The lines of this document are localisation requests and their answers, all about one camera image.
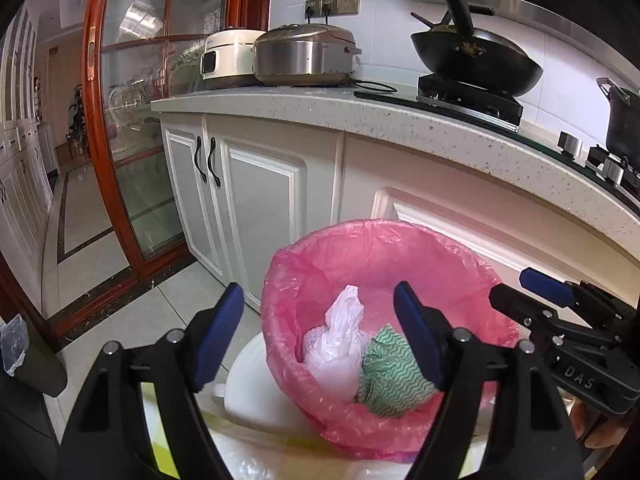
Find silver stove knob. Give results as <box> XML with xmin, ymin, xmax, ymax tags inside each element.
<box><xmin>602</xmin><ymin>157</ymin><xmax>626</xmax><ymax>185</ymax></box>
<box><xmin>557</xmin><ymin>131</ymin><xmax>585</xmax><ymax>157</ymax></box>

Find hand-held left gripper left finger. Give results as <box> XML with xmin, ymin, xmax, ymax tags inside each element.
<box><xmin>55</xmin><ymin>282</ymin><xmax>246</xmax><ymax>480</ymax></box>

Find silver rice cooker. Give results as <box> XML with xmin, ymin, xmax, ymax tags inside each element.
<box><xmin>252</xmin><ymin>22</ymin><xmax>362</xmax><ymax>87</ymax></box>

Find wall power socket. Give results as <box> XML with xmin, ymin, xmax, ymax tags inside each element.
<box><xmin>305</xmin><ymin>0</ymin><xmax>361</xmax><ymax>16</ymax></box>

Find black wok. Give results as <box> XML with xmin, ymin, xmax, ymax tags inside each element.
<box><xmin>410</xmin><ymin>6</ymin><xmax>544</xmax><ymax>98</ymax></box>

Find clear plastic wrap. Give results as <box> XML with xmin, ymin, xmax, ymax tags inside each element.
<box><xmin>0</xmin><ymin>316</ymin><xmax>27</xmax><ymax>377</ymax></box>

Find black gas stove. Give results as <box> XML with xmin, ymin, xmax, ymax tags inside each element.
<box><xmin>354</xmin><ymin>72</ymin><xmax>640</xmax><ymax>202</ymax></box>

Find person's right hand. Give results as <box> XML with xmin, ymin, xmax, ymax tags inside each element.
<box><xmin>571</xmin><ymin>402</ymin><xmax>634</xmax><ymax>450</ymax></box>

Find white trash can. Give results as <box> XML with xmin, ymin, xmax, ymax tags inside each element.
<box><xmin>212</xmin><ymin>332</ymin><xmax>496</xmax><ymax>442</ymax></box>

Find steel cooking pot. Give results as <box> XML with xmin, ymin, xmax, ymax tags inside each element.
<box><xmin>596</xmin><ymin>77</ymin><xmax>640</xmax><ymax>163</ymax></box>

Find wide white cabinet door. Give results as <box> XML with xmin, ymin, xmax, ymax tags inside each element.
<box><xmin>205</xmin><ymin>120</ymin><xmax>347</xmax><ymax>307</ymax></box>

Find white plastic bag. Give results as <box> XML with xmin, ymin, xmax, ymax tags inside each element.
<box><xmin>301</xmin><ymin>285</ymin><xmax>374</xmax><ymax>404</ymax></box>

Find black cabinet door handle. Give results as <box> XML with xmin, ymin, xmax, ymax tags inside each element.
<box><xmin>207</xmin><ymin>137</ymin><xmax>224</xmax><ymax>188</ymax></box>
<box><xmin>194</xmin><ymin>136</ymin><xmax>208</xmax><ymax>185</ymax></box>

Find green wavy patterned cloth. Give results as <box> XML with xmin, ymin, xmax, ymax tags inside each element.
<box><xmin>356</xmin><ymin>325</ymin><xmax>437</xmax><ymax>419</ymax></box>

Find white rice cooker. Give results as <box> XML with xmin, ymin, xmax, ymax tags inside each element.
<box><xmin>200</xmin><ymin>27</ymin><xmax>266</xmax><ymax>90</ymax></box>

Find black power cable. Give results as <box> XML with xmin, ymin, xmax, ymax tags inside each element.
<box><xmin>350</xmin><ymin>79</ymin><xmax>399</xmax><ymax>95</ymax></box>

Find white drawer front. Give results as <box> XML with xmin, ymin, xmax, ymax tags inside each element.
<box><xmin>345</xmin><ymin>135</ymin><xmax>640</xmax><ymax>311</ymax></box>

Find white panelled cabinet doors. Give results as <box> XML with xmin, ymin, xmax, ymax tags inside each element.
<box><xmin>0</xmin><ymin>7</ymin><xmax>61</xmax><ymax>271</ymax></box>

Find wooden framed glass door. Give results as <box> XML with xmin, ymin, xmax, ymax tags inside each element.
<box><xmin>82</xmin><ymin>0</ymin><xmax>274</xmax><ymax>282</ymax></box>

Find narrow white cabinet door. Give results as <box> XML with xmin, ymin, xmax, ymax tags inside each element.
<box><xmin>161</xmin><ymin>115</ymin><xmax>224</xmax><ymax>275</ymax></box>

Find potted plant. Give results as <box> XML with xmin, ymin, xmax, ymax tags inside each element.
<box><xmin>67</xmin><ymin>84</ymin><xmax>90</xmax><ymax>159</ymax></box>

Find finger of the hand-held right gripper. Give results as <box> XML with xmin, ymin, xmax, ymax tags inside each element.
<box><xmin>489</xmin><ymin>284</ymin><xmax>563</xmax><ymax>353</ymax></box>
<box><xmin>519</xmin><ymin>267</ymin><xmax>627</xmax><ymax>332</ymax></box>

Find dark grey rounded object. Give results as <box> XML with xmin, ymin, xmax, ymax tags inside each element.
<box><xmin>0</xmin><ymin>310</ymin><xmax>69</xmax><ymax>397</ymax></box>

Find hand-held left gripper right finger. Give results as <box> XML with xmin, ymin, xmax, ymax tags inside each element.
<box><xmin>392</xmin><ymin>280</ymin><xmax>586</xmax><ymax>480</ymax></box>

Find green checkered tablecloth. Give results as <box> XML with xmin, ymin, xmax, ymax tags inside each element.
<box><xmin>140</xmin><ymin>382</ymin><xmax>501</xmax><ymax>480</ymax></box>

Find pink-lined trash bin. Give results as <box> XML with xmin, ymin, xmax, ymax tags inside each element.
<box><xmin>260</xmin><ymin>218</ymin><xmax>521</xmax><ymax>461</ymax></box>

